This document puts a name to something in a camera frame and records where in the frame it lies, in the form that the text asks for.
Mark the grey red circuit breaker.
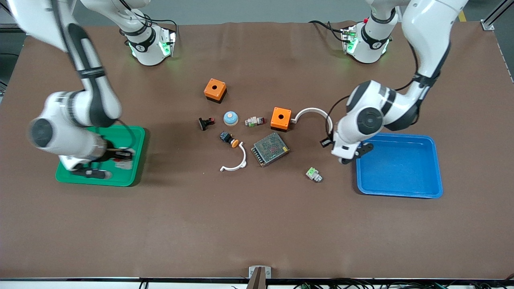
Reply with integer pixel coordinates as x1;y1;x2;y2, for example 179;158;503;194
114;151;134;170

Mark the green plastic tray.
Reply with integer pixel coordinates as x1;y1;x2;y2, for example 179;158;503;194
55;125;146;187

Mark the blue plastic tray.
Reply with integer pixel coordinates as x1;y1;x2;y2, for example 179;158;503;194
355;132;443;199

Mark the orange black button box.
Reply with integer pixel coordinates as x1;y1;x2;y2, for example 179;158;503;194
204;78;228;104
270;107;292;132

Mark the metal mesh power supply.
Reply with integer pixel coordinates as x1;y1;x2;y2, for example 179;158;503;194
251;132;290;167

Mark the black orange push button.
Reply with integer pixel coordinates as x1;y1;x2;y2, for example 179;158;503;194
219;131;240;148

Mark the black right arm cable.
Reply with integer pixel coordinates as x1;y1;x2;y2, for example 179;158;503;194
114;118;138;151

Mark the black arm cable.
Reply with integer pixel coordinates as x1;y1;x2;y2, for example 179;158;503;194
324;40;422;139
114;118;138;151

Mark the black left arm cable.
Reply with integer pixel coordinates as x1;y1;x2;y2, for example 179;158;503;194
324;40;422;139

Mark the large white arc bracket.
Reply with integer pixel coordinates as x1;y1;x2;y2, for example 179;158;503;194
291;108;334;135

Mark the small white arc bracket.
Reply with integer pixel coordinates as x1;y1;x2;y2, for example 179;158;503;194
220;143;247;172

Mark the black cable bundle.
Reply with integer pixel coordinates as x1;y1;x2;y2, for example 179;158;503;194
293;276;514;289

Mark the black left base cable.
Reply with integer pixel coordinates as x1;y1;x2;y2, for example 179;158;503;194
308;20;348;43

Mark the black base cable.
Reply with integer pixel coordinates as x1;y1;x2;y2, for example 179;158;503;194
308;20;348;43
118;0;179;45

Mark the black right base cable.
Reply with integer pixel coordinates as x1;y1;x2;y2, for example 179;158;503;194
118;0;179;45

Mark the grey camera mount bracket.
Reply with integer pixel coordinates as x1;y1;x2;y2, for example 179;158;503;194
246;266;272;289

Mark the aluminium frame profile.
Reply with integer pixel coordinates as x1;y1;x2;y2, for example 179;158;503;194
480;0;514;31

